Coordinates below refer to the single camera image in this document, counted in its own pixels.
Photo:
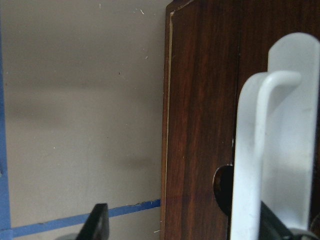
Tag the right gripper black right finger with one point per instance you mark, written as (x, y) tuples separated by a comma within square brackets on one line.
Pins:
[(272, 228)]

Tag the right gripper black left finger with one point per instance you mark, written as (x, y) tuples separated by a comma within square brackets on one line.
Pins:
[(96, 227)]

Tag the wooden drawer with white handle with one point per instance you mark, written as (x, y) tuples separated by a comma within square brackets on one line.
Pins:
[(276, 137)]

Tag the dark wooden drawer cabinet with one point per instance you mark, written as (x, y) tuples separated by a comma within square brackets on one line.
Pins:
[(211, 48)]

